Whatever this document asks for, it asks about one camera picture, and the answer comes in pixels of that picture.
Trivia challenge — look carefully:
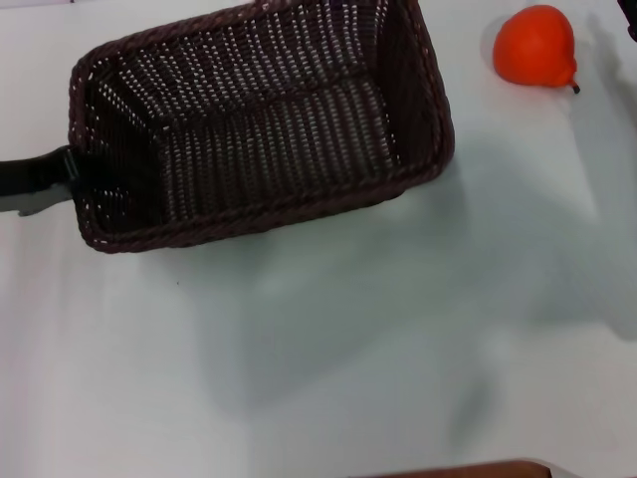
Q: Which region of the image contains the brown wooden board edge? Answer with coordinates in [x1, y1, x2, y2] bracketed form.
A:
[377, 460, 553, 478]

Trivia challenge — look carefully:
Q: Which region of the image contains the orange pear-shaped toy fruit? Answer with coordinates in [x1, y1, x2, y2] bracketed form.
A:
[492, 4, 582, 96]

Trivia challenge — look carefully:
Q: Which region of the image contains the dark brown woven basket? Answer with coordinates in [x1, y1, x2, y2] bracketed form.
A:
[68, 0, 457, 256]

